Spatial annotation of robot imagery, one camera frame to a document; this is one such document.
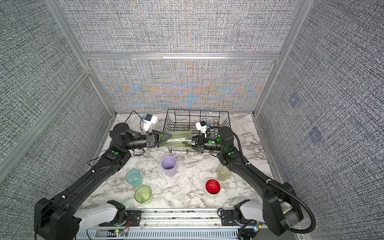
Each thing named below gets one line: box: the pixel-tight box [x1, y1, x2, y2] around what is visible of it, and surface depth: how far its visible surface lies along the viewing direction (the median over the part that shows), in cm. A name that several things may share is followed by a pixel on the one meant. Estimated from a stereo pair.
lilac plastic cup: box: [161, 155, 177, 177], surface depth 83 cm
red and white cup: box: [204, 178, 222, 196], surface depth 79 cm
